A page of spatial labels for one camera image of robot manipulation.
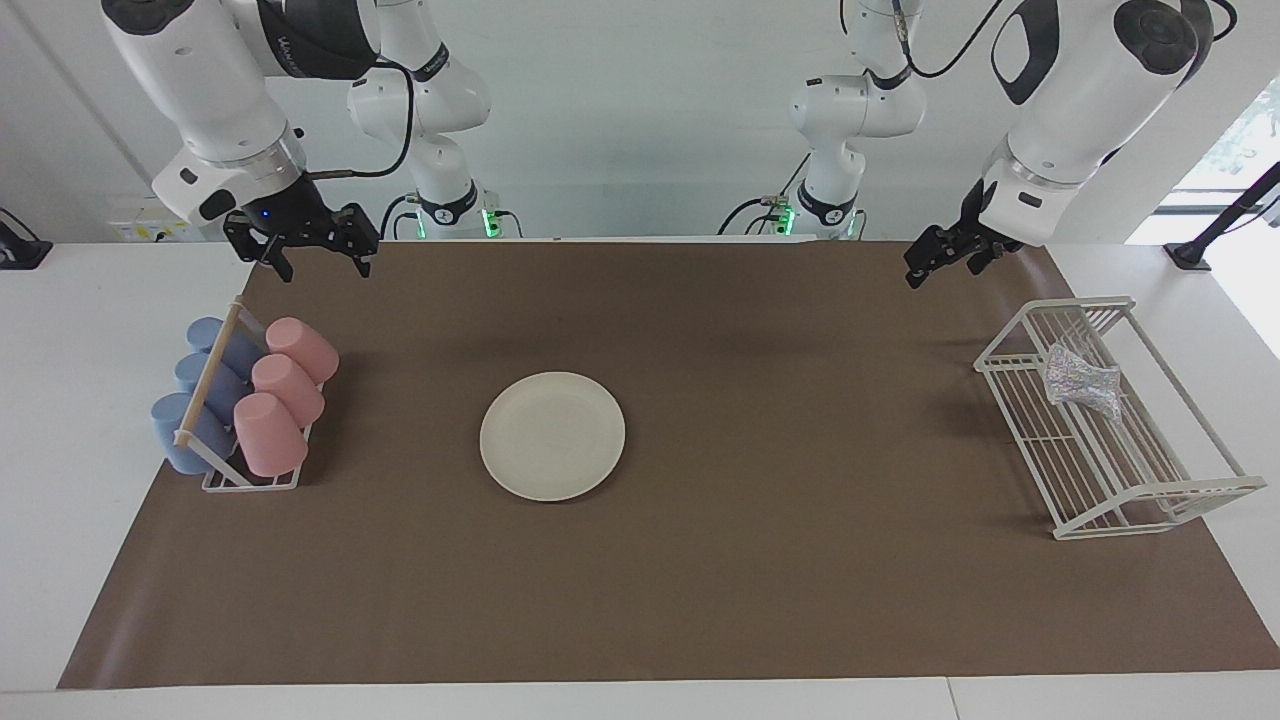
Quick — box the black base cable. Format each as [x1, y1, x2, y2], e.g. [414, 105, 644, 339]
[717, 150, 813, 237]
[378, 194, 423, 241]

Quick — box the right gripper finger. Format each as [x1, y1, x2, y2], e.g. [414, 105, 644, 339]
[325, 203, 381, 278]
[223, 215, 294, 283]

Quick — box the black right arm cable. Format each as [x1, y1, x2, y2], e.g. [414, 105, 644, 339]
[305, 60, 416, 182]

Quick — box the black table clamp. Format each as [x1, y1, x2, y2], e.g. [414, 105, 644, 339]
[0, 207, 53, 271]

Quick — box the white wall socket box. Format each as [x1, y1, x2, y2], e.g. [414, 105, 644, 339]
[108, 195, 196, 243]

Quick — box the pink plastic cup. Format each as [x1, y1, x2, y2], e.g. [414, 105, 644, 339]
[264, 317, 340, 385]
[250, 353, 326, 427]
[232, 391, 309, 478]

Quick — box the white cup holder rack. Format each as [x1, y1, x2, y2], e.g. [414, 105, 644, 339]
[173, 296, 313, 493]

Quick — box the brown table mat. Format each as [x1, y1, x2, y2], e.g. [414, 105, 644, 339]
[57, 240, 1280, 691]

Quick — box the blue plastic cup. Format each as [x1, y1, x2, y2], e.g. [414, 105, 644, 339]
[174, 352, 251, 421]
[186, 317, 266, 379]
[150, 392, 239, 475]

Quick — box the black angled stand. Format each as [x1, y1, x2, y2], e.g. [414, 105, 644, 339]
[1163, 160, 1280, 271]

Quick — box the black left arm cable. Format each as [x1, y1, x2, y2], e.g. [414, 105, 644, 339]
[890, 0, 1007, 79]

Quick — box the cream round plate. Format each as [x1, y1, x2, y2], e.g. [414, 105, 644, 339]
[479, 371, 627, 502]

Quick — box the white wire dish rack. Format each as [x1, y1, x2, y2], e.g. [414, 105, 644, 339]
[973, 295, 1268, 541]

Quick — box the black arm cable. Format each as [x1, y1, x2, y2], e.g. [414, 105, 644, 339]
[890, 0, 1007, 79]
[305, 60, 416, 182]

